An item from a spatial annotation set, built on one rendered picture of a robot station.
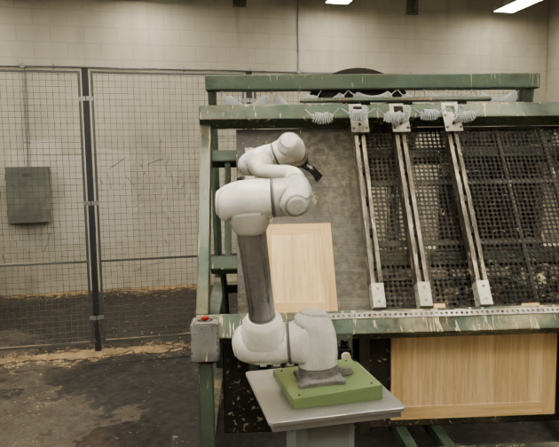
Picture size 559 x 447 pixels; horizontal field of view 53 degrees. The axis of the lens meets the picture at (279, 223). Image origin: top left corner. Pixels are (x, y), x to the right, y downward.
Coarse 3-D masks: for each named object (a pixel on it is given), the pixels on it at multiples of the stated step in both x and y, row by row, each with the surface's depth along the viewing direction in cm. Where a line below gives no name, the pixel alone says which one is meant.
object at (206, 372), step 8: (200, 368) 252; (208, 368) 252; (200, 376) 253; (208, 376) 253; (200, 384) 253; (208, 384) 253; (200, 392) 253; (208, 392) 253; (208, 400) 254; (208, 408) 254; (208, 416) 255; (208, 424) 255; (208, 432) 255; (208, 440) 256
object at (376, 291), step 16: (352, 128) 314; (368, 128) 315; (352, 144) 323; (368, 176) 306; (368, 192) 302; (368, 208) 301; (368, 224) 298; (368, 240) 290; (368, 256) 286; (368, 272) 286; (368, 288) 286; (384, 304) 276
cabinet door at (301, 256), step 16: (272, 224) 298; (288, 224) 298; (304, 224) 298; (320, 224) 299; (272, 240) 294; (288, 240) 294; (304, 240) 295; (320, 240) 295; (272, 256) 290; (288, 256) 291; (304, 256) 291; (320, 256) 291; (272, 272) 286; (288, 272) 287; (304, 272) 287; (320, 272) 288; (272, 288) 283; (288, 288) 283; (304, 288) 284; (320, 288) 284; (288, 304) 280; (304, 304) 280; (320, 304) 280; (336, 304) 281
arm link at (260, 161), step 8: (248, 152) 240; (256, 152) 236; (264, 152) 236; (240, 160) 240; (248, 160) 236; (256, 160) 233; (264, 160) 234; (272, 160) 237; (240, 168) 240; (248, 168) 237; (256, 168) 227; (264, 168) 222; (272, 168) 218; (280, 168) 213; (288, 168) 209; (296, 168) 207; (264, 176) 224; (272, 176) 218; (280, 176) 213
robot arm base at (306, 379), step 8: (336, 368) 216; (344, 368) 219; (296, 376) 220; (304, 376) 214; (312, 376) 212; (320, 376) 212; (328, 376) 212; (336, 376) 214; (304, 384) 210; (312, 384) 211; (320, 384) 211; (328, 384) 212; (336, 384) 212
